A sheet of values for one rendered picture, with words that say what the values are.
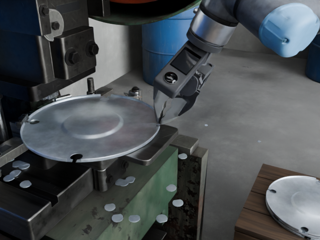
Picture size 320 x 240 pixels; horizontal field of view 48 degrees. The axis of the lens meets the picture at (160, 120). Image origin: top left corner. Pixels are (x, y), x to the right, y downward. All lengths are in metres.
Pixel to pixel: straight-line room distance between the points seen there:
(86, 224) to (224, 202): 1.13
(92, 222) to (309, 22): 0.51
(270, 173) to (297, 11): 0.93
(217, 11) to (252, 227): 0.73
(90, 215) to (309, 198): 0.77
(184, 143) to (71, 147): 0.37
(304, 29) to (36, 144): 0.51
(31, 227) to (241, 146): 1.69
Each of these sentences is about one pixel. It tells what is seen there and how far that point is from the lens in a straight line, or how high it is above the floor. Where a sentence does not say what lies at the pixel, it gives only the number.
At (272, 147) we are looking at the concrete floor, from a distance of 2.25.
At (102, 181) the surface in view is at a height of 0.68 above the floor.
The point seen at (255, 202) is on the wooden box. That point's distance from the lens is 1.25.
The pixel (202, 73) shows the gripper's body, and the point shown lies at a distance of 0.68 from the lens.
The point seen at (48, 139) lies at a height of 0.78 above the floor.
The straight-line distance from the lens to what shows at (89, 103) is 0.87.
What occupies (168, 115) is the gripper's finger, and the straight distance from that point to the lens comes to 0.73.
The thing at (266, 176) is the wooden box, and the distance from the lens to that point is 1.38.
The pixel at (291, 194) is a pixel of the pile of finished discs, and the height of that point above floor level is 0.37.
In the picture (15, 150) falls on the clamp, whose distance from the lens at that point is 0.78.
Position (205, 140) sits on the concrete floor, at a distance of 2.24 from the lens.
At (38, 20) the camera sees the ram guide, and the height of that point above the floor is 1.02.
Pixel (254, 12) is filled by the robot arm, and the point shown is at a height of 1.04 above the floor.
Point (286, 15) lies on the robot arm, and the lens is 0.54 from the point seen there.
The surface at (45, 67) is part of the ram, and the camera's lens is 0.70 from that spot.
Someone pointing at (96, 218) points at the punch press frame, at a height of 0.65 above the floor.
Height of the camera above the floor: 1.14
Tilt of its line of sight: 28 degrees down
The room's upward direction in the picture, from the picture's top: straight up
